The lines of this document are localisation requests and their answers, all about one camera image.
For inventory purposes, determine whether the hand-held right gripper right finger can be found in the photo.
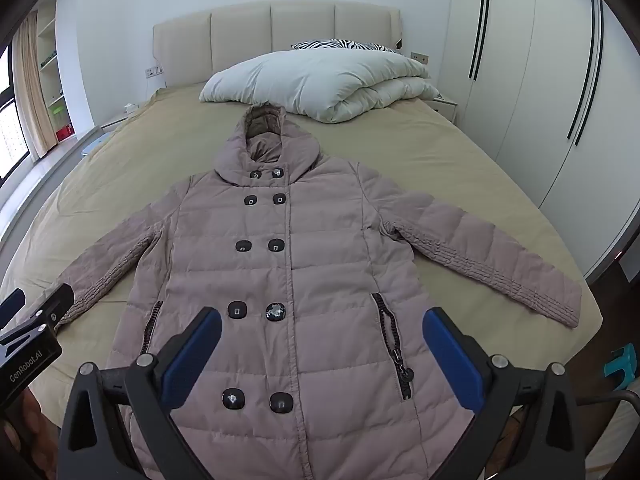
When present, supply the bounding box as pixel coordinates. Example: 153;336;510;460
421;306;586;480

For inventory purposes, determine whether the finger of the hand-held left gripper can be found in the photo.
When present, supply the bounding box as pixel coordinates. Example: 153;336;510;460
0;287;27;332
20;283;76;333

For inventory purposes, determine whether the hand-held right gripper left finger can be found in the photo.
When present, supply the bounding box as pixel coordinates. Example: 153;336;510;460
59;306;223;480

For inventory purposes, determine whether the mauve quilted hooded jacket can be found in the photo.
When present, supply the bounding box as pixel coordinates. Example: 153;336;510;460
50;102;583;480

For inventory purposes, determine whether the person's left hand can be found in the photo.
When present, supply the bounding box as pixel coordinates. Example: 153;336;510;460
0;392;61;480

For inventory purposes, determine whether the grey window ledge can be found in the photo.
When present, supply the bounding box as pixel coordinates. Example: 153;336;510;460
0;125;103;226

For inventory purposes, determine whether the light blue round object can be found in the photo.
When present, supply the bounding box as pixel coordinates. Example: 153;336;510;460
80;132;113;155

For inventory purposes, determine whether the teal plastic stool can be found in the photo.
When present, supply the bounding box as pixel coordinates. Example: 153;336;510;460
603;344;640;390

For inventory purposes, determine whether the dark framed window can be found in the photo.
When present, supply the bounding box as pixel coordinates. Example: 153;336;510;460
0;45;31;186

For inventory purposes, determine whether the white cloth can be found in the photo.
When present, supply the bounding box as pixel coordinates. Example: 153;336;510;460
585;375;640;471

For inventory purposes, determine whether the white nightstand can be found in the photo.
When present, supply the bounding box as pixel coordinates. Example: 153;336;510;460
425;95;458;123
100;110;136;131

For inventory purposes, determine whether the beige upholstered bed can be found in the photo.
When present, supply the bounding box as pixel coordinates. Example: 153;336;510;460
0;2;603;480

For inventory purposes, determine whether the beige curtain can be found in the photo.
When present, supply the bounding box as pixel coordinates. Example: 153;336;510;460
12;10;56;156

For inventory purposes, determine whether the white open shelf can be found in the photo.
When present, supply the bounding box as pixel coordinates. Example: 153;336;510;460
35;0;76;146

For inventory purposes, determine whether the white wardrobe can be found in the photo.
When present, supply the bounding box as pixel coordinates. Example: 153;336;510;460
440;0;640;281

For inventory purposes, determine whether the white folded duvet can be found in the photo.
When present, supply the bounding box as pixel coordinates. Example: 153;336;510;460
199;50;442;123

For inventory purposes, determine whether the zebra striped pillow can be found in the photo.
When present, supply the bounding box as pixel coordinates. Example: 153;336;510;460
291;40;401;55

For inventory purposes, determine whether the black cable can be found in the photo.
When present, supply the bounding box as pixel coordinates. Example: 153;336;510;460
575;391;640;413

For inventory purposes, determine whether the black wardrobe handle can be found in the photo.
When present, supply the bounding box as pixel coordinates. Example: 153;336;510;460
468;0;487;80
574;0;604;147
474;0;492;81
566;0;598;140

